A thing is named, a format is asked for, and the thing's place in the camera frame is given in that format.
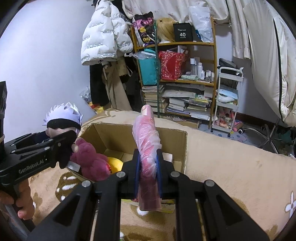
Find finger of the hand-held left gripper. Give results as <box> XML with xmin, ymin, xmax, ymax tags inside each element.
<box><xmin>5</xmin><ymin>132</ymin><xmax>50</xmax><ymax>146</ymax></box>
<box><xmin>10</xmin><ymin>130</ymin><xmax>77</xmax><ymax>169</ymax></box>

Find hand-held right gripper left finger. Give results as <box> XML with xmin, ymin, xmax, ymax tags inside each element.
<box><xmin>28</xmin><ymin>148</ymin><xmax>141</xmax><ymax>241</ymax></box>

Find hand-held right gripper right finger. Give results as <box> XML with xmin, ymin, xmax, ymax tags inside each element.
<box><xmin>156</xmin><ymin>149</ymin><xmax>270</xmax><ymax>241</ymax></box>

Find yellow plush toy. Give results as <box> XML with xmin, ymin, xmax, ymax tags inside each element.
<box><xmin>105</xmin><ymin>157</ymin><xmax>124</xmax><ymax>174</ymax></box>

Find magenta bear plush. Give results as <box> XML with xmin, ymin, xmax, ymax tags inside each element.
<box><xmin>69</xmin><ymin>137</ymin><xmax>112</xmax><ymax>181</ymax></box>

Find pink plastic-wrapped plush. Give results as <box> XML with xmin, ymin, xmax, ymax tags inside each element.
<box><xmin>132</xmin><ymin>104</ymin><xmax>162</xmax><ymax>211</ymax></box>

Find printed cardboard box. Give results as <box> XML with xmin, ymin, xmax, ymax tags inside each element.
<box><xmin>66</xmin><ymin>123</ymin><xmax>187</xmax><ymax>214</ymax></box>

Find white-haired blindfolded plush doll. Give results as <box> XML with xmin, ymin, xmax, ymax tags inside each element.
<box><xmin>43</xmin><ymin>102</ymin><xmax>83</xmax><ymax>144</ymax></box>

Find person's left hand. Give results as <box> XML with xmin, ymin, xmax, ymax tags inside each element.
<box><xmin>0</xmin><ymin>181</ymin><xmax>36</xmax><ymax>220</ymax></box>

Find pile of snack packets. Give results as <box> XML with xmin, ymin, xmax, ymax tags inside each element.
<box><xmin>80</xmin><ymin>87</ymin><xmax>104</xmax><ymax>114</ymax></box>

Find beige floral blanket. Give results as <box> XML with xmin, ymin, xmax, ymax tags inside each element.
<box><xmin>28</xmin><ymin>109</ymin><xmax>296</xmax><ymax>241</ymax></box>

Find black hanging coat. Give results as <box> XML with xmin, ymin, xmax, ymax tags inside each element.
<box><xmin>89</xmin><ymin>62</ymin><xmax>110</xmax><ymax>107</ymax></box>

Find stacks of books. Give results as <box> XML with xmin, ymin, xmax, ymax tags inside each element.
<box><xmin>142</xmin><ymin>83</ymin><xmax>212</xmax><ymax>120</ymax></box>

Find beige hanging coat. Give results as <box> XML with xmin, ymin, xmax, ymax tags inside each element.
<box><xmin>102</xmin><ymin>61</ymin><xmax>130</xmax><ymax>112</ymax></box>

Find green pole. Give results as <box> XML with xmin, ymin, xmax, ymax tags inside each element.
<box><xmin>154</xmin><ymin>20</ymin><xmax>161</xmax><ymax>118</ymax></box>

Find black hanging garment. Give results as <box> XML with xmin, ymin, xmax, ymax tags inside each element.
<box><xmin>120</xmin><ymin>56</ymin><xmax>142</xmax><ymax>112</ymax></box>

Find pink toys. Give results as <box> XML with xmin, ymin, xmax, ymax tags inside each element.
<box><xmin>215</xmin><ymin>110</ymin><xmax>234</xmax><ymax>128</ymax></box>

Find teal bag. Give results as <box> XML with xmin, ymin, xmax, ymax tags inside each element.
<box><xmin>138</xmin><ymin>49</ymin><xmax>160</xmax><ymax>86</ymax></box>

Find red gift bag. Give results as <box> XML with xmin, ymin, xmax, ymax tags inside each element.
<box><xmin>158</xmin><ymin>50</ymin><xmax>188</xmax><ymax>81</ymax></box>

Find row of white cosmetic bottles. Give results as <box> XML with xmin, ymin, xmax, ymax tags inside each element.
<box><xmin>190</xmin><ymin>57</ymin><xmax>215</xmax><ymax>81</ymax></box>

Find metal chair base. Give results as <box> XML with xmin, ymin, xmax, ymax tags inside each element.
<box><xmin>243</xmin><ymin>118</ymin><xmax>285</xmax><ymax>153</ymax></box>

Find white printed puffer jacket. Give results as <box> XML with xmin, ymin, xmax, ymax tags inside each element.
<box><xmin>80</xmin><ymin>0</ymin><xmax>134</xmax><ymax>66</ymax></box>

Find white trolley cart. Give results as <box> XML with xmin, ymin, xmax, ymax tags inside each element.
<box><xmin>211</xmin><ymin>67</ymin><xmax>244</xmax><ymax>137</ymax></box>

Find wooden shelf unit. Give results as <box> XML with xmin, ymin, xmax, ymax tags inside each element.
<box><xmin>131</xmin><ymin>17</ymin><xmax>218</xmax><ymax>129</ymax></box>

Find black box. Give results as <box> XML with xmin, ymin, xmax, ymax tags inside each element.
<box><xmin>173</xmin><ymin>22</ymin><xmax>193</xmax><ymax>42</ymax></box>

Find black patterned tote bag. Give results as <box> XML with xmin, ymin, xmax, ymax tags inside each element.
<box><xmin>133</xmin><ymin>12</ymin><xmax>156</xmax><ymax>47</ymax></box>

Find blonde wig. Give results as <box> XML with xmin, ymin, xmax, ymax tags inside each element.
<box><xmin>156</xmin><ymin>17</ymin><xmax>177</xmax><ymax>44</ymax></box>

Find clear plastic bag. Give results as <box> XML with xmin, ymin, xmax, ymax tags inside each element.
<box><xmin>188</xmin><ymin>6</ymin><xmax>213</xmax><ymax>43</ymax></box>

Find cream puffer coat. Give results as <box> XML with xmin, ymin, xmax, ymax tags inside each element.
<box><xmin>243</xmin><ymin>0</ymin><xmax>296</xmax><ymax>128</ymax></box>

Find cream curtain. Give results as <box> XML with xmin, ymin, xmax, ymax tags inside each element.
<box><xmin>122</xmin><ymin>0</ymin><xmax>252</xmax><ymax>59</ymax></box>

